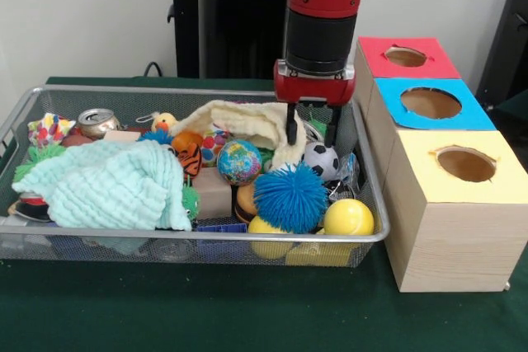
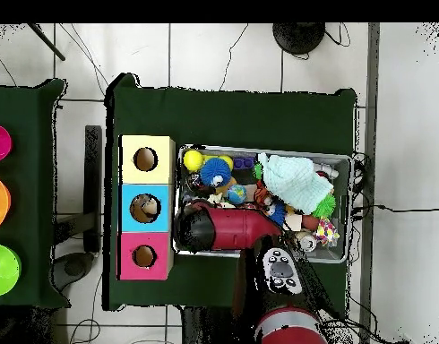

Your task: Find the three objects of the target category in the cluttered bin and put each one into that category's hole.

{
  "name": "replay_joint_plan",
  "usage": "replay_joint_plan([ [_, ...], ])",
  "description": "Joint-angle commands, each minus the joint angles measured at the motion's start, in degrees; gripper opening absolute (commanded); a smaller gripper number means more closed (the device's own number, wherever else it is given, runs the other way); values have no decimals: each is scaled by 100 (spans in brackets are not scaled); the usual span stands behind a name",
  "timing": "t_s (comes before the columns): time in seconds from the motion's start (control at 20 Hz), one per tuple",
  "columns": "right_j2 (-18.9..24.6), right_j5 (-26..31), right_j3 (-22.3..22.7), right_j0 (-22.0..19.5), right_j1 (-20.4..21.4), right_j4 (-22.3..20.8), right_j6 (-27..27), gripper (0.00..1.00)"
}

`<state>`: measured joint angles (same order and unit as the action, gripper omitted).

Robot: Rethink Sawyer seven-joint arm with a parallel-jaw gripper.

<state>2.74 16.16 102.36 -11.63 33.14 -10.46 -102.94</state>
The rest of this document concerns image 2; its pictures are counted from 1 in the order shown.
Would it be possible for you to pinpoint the light green spiky ball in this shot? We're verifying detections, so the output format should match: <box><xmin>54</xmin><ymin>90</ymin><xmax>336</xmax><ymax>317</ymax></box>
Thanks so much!
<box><xmin>311</xmin><ymin>193</ymin><xmax>337</xmax><ymax>219</ymax></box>

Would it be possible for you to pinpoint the yellow tennis ball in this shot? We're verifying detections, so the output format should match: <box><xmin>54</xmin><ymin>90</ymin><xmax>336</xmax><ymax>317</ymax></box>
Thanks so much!
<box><xmin>182</xmin><ymin>149</ymin><xmax>205</xmax><ymax>172</ymax></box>

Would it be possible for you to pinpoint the globe print ball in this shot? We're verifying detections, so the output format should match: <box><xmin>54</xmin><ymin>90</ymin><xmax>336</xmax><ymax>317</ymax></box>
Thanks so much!
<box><xmin>226</xmin><ymin>183</ymin><xmax>248</xmax><ymax>205</ymax></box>

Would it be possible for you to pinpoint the mint green waffle cloth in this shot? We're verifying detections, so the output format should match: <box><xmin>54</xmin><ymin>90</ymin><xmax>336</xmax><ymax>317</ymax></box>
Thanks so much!
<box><xmin>257</xmin><ymin>152</ymin><xmax>334</xmax><ymax>215</ymax></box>

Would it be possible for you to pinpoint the dark green side tablecloth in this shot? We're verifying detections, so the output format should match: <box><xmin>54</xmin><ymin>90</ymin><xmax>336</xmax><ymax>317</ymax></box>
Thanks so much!
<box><xmin>0</xmin><ymin>78</ymin><xmax>68</xmax><ymax>309</ymax></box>

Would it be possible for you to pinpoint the colourful polka dot pouch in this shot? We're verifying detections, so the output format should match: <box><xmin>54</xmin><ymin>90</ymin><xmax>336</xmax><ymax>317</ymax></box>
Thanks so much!
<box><xmin>314</xmin><ymin>217</ymin><xmax>340</xmax><ymax>246</ymax></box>

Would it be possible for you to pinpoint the black round floor base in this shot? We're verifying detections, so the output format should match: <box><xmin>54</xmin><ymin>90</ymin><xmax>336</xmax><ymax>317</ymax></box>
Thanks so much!
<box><xmin>271</xmin><ymin>22</ymin><xmax>326</xmax><ymax>56</ymax></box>

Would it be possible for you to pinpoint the orange tiger striped plush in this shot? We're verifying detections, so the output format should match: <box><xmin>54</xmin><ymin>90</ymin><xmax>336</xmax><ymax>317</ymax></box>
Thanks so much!
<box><xmin>254</xmin><ymin>184</ymin><xmax>274</xmax><ymax>209</ymax></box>

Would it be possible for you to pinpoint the wire mesh bin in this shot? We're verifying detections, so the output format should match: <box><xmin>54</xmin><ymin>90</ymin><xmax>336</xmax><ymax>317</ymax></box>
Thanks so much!
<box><xmin>172</xmin><ymin>143</ymin><xmax>353</xmax><ymax>264</ymax></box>

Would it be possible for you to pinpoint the grey floor base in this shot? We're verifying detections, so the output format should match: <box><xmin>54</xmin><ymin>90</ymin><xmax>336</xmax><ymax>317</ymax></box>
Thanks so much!
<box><xmin>52</xmin><ymin>252</ymin><xmax>95</xmax><ymax>291</ymax></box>

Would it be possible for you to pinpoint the wooden box with three holes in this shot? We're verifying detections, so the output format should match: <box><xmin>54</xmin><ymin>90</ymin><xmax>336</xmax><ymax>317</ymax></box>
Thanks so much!
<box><xmin>117</xmin><ymin>134</ymin><xmax>176</xmax><ymax>281</ymax></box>

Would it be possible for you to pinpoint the large blue spiky ball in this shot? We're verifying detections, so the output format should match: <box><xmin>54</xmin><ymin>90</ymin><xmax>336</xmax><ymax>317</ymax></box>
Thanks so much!
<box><xmin>200</xmin><ymin>157</ymin><xmax>233</xmax><ymax>188</ymax></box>

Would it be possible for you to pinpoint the black rod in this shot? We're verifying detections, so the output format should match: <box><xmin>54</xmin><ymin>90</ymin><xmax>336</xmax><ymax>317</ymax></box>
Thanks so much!
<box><xmin>27</xmin><ymin>22</ymin><xmax>66</xmax><ymax>62</ymax></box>

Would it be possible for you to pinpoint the green plastic bowl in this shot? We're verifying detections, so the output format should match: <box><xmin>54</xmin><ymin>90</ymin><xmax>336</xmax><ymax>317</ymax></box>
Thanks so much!
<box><xmin>0</xmin><ymin>243</ymin><xmax>22</xmax><ymax>297</ymax></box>

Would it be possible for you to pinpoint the silver soda can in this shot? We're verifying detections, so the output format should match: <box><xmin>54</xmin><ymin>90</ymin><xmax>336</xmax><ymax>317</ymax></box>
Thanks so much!
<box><xmin>296</xmin><ymin>230</ymin><xmax>318</xmax><ymax>253</ymax></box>

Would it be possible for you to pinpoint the black power cable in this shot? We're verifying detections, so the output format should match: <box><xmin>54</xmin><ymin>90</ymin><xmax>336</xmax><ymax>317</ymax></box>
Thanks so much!
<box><xmin>351</xmin><ymin>203</ymin><xmax>439</xmax><ymax>214</ymax></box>

